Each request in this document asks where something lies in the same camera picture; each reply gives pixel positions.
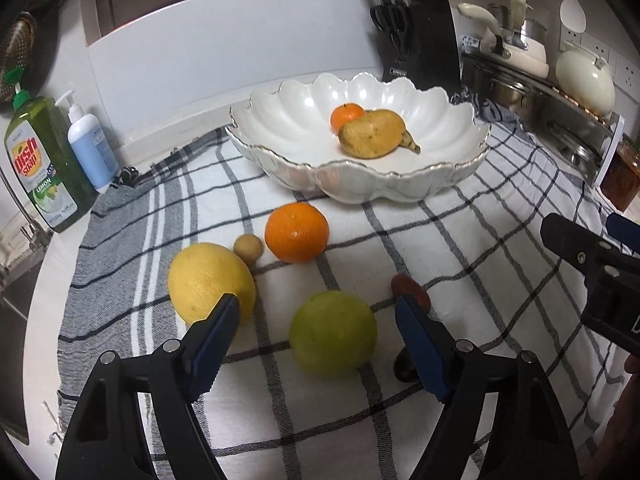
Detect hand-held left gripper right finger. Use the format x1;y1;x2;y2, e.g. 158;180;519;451
394;294;581;480

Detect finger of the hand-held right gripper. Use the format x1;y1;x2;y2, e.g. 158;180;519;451
605;212;640;256
540;212;631;286

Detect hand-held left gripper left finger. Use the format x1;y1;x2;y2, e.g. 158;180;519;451
55;292;242;480

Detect dark purple plum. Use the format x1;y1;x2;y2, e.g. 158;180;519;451
392;349;422;382

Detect yellow lemon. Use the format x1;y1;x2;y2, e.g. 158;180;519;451
167;242;257;327

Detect small red fruit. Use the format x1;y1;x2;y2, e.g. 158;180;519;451
390;273;432;312

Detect green apple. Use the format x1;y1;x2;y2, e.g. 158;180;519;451
288;290;379;376

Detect orange mandarin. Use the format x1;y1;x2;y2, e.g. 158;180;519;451
330;102;367;135
264;202;331;265

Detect yellow mango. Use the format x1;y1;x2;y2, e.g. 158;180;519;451
338;109;407;160

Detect white scalloped bowl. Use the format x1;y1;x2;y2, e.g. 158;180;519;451
224;72;492;205

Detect person's right hand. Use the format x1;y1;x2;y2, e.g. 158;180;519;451
595;355;640;480

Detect honey jar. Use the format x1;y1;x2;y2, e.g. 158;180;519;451
598;132;640;214

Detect metal kitchen shelf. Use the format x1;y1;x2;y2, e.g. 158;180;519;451
460;45;627;192

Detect glass pot lid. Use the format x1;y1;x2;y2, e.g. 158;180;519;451
547;120;602;172

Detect grey white checked cloth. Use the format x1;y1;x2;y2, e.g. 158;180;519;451
54;89;632;480

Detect white round kettle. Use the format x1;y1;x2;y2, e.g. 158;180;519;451
554;42;617;117

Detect large steel pot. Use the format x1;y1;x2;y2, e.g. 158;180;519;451
461;52;552;127

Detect stainless steel sink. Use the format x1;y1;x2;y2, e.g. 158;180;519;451
0;260;46;323

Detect large chrome faucet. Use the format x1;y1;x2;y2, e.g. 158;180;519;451
0;170;52;273

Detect white blue pump bottle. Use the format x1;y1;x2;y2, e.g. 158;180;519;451
54;88;121;195

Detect black knife block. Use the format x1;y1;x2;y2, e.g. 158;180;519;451
382;0;461;94

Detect green dish soap bottle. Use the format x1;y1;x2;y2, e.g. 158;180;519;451
3;67;99;234

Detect black kitchen scissors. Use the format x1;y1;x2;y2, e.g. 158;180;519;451
369;3;409;54

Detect dark perforated strainer pan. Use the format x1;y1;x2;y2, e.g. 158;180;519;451
0;10;42;112

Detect white wall sockets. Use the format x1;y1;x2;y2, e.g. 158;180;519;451
560;27;640;89

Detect steel pot with cream handle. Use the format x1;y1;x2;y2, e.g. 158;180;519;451
487;0;549;45

